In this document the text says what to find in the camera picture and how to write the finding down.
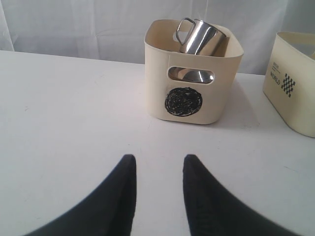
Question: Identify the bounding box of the stainless steel bowl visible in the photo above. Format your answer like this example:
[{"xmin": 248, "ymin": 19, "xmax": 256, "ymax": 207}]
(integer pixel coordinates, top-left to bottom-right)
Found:
[{"xmin": 168, "ymin": 67, "xmax": 215, "ymax": 84}]

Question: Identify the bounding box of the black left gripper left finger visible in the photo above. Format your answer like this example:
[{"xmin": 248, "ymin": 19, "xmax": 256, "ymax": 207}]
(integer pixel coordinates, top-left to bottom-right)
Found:
[{"xmin": 29, "ymin": 154, "xmax": 137, "ymax": 236}]

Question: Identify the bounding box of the steel mug front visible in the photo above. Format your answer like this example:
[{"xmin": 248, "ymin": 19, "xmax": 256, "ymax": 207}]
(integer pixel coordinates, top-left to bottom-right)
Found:
[{"xmin": 175, "ymin": 17, "xmax": 227, "ymax": 56}]

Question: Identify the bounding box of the cream bin with triangle mark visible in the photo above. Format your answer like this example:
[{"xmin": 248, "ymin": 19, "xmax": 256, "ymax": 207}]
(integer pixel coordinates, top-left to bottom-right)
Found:
[{"xmin": 263, "ymin": 31, "xmax": 315, "ymax": 137}]

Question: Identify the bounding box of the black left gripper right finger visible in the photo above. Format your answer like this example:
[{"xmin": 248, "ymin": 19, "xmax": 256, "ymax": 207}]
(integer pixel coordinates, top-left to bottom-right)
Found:
[{"xmin": 183, "ymin": 154, "xmax": 295, "ymax": 236}]

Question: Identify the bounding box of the cream bin with circle mark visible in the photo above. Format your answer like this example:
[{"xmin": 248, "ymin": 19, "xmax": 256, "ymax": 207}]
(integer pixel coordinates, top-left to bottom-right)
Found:
[{"xmin": 144, "ymin": 19, "xmax": 244, "ymax": 124}]

